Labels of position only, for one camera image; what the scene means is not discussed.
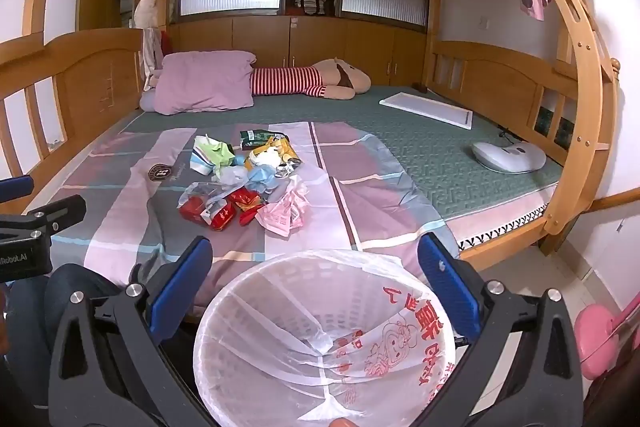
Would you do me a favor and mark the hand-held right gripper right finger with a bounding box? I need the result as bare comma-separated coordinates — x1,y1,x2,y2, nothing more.
415,232,586,427

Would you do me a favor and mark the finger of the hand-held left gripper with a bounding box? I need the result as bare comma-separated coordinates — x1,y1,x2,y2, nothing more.
0,194,87,240
0,176,35,204

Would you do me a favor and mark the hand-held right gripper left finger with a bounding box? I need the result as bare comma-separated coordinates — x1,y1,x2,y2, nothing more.
47,236,214,427

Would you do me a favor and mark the red snack packet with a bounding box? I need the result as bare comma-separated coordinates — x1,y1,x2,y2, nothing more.
207,202,237,231
230,188,264,214
179,197,208,226

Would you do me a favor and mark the red printed white plastic bag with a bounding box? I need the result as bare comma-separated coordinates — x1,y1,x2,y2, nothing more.
192,249,457,427

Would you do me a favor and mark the white plastic trash basket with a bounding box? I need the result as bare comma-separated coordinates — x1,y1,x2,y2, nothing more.
192,249,457,427

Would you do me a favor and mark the clear plastic bag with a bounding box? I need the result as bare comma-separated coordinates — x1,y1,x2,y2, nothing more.
177,166,251,214

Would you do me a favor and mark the pink packet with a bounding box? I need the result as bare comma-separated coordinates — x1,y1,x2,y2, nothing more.
255,177,309,238

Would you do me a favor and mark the striped white paper cup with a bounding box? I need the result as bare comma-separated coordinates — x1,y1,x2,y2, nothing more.
192,135,221,175

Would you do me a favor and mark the green paper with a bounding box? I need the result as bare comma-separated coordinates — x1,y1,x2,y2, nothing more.
207,142,235,165

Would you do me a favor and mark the white tissue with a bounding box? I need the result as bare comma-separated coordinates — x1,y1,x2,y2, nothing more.
252,147,281,166

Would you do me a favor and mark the foil wrapper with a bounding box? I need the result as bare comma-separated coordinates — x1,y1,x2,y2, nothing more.
275,158,304,178

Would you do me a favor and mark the green snack packet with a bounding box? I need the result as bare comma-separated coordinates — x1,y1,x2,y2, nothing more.
240,130,281,151

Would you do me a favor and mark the yellow snack packet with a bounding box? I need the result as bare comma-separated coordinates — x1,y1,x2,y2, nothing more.
250,134,303,168

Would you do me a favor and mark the person's leg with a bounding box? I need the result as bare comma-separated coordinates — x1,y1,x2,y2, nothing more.
7,264,126,358

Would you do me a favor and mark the white patterned mattress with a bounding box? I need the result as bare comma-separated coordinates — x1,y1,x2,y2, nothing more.
445,187,558,253

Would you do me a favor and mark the wooden bunk bed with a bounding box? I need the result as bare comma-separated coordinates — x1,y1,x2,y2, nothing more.
0,0,623,288

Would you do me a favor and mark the plaid blanket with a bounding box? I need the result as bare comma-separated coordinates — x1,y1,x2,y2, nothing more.
20,121,463,308

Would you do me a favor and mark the white massager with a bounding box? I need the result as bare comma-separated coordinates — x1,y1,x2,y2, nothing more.
472,141,547,174

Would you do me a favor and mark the green bed mat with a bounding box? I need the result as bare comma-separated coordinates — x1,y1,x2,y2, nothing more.
107,83,566,220

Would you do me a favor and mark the pink chair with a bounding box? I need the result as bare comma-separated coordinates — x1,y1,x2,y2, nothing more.
574,304,640,380

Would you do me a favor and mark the white board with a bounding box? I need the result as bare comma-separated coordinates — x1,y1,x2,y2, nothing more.
379,92,473,131

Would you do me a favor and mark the white and red cloth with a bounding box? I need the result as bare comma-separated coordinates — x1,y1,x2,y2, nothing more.
141,27,171,90

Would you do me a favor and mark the pink pillow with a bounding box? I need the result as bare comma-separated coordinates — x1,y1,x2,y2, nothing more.
152,50,257,115

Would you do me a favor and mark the white plush toy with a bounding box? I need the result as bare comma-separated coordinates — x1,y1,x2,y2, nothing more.
134,0,161,30

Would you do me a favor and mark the striped plush doll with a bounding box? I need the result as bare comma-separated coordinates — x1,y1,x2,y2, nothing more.
250,58,372,100

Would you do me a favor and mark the wooden bunk ladder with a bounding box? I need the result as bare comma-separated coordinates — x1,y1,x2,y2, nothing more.
515,0,621,235

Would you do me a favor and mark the wooden wall rail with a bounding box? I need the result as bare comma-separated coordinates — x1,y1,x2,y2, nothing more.
587,187,640,214

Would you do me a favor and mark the wooden wall cabinet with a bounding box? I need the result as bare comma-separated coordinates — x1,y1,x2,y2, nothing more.
167,0,432,88

